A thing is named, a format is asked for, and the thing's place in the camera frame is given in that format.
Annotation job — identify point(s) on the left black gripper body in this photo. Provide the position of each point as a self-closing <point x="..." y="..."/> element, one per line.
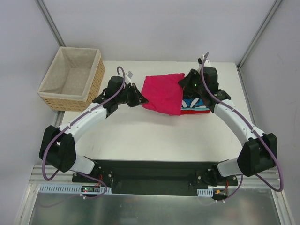
<point x="134" y="95"/>

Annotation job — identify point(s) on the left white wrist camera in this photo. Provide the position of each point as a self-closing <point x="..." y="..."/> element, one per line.
<point x="129" y="75"/>

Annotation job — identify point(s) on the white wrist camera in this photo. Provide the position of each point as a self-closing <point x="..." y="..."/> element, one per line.
<point x="129" y="75"/>
<point x="202" y="62"/>

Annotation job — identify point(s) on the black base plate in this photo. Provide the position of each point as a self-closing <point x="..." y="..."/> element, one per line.
<point x="154" y="177"/>

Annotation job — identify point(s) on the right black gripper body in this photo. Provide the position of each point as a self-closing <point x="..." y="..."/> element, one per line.
<point x="189" y="79"/>

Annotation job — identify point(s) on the left aluminium frame post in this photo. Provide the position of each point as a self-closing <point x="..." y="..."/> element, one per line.
<point x="50" y="22"/>

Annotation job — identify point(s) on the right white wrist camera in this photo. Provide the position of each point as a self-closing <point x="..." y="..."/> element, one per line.
<point x="202" y="62"/>

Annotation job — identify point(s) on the right aluminium frame post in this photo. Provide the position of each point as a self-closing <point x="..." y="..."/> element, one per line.
<point x="269" y="16"/>

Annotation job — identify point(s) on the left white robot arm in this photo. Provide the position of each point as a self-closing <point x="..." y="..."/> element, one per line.
<point x="58" y="144"/>

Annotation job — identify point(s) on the pink t shirt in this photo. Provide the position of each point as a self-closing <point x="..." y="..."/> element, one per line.
<point x="163" y="93"/>

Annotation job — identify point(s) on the aluminium frame post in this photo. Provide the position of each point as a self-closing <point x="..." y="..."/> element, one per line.
<point x="269" y="16"/>
<point x="50" y="22"/>

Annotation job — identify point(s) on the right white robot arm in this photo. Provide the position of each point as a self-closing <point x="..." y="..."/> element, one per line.
<point x="259" y="149"/>

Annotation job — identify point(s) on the red t shirt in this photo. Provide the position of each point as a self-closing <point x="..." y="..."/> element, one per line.
<point x="192" y="111"/>

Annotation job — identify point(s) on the wicker basket with liner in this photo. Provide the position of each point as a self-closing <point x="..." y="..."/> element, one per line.
<point x="73" y="79"/>

